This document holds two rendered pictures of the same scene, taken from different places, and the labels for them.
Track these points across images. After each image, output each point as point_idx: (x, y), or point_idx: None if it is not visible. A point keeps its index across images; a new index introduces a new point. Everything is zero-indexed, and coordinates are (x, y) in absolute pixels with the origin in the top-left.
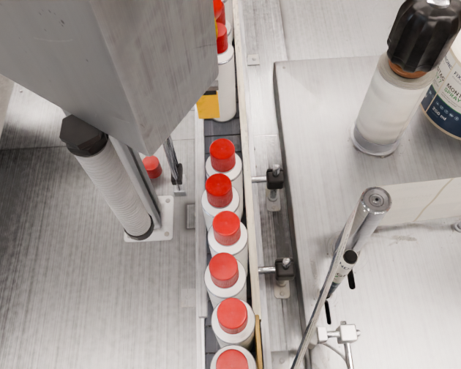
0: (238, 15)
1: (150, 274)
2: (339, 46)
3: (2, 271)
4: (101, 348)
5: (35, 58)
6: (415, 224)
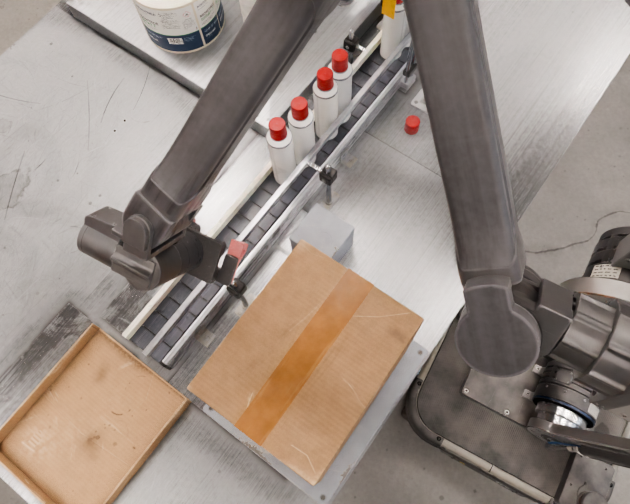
0: (263, 168)
1: None
2: None
3: (547, 126)
4: (505, 51)
5: None
6: None
